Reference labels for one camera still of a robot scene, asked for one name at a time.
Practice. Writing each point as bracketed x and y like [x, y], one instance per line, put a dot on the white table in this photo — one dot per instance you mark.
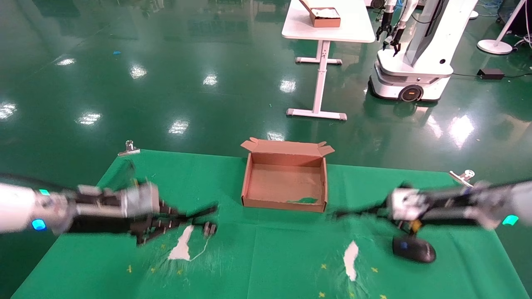
[332, 27]

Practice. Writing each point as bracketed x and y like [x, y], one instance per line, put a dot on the cardboard box with white contents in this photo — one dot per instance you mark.
[326, 16]

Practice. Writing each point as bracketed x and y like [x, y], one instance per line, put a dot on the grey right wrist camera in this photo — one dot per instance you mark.
[409, 203]

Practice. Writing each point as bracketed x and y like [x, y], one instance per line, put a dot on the open brown cardboard box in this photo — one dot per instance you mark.
[286, 182]

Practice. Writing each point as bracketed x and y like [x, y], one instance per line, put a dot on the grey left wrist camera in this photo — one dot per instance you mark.
[137, 199]

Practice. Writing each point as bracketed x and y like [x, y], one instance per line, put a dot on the white floor stand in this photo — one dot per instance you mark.
[496, 45]

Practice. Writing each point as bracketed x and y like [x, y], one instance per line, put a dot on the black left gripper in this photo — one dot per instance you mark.
[108, 222]

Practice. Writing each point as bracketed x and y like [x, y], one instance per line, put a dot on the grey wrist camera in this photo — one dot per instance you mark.
[409, 203]
[137, 199]

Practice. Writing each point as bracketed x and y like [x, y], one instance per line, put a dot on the silver binder clip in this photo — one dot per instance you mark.
[461, 177]
[129, 150]

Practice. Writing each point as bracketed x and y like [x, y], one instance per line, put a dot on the green table cloth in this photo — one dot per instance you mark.
[270, 253]

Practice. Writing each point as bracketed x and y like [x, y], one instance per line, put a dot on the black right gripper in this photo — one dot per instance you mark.
[449, 209]

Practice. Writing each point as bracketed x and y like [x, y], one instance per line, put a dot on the black power adapter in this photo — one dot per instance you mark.
[491, 73]

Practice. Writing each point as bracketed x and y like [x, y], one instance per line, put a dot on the white wheeled robot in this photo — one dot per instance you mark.
[424, 45]

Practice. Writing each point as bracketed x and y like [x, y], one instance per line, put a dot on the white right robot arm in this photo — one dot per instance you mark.
[507, 203]

